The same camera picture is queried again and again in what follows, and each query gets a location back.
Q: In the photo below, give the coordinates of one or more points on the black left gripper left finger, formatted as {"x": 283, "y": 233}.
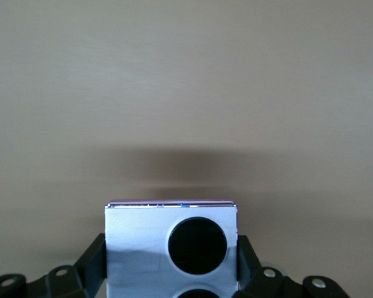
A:
{"x": 90, "y": 270}

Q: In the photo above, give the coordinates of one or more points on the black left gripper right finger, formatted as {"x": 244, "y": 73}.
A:
{"x": 251, "y": 273}

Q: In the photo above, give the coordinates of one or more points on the lavender flip phone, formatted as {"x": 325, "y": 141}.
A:
{"x": 136, "y": 242}

